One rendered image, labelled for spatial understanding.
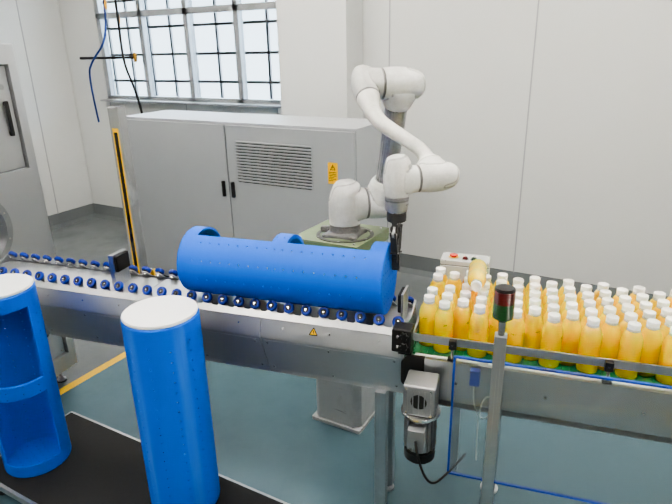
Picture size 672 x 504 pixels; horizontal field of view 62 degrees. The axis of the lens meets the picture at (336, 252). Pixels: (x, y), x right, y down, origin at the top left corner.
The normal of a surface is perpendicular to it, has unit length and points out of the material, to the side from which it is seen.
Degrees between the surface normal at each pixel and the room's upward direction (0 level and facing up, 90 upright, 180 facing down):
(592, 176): 90
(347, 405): 90
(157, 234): 90
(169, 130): 90
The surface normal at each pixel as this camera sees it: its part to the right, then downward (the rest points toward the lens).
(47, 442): -0.02, -0.94
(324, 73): -0.48, 0.31
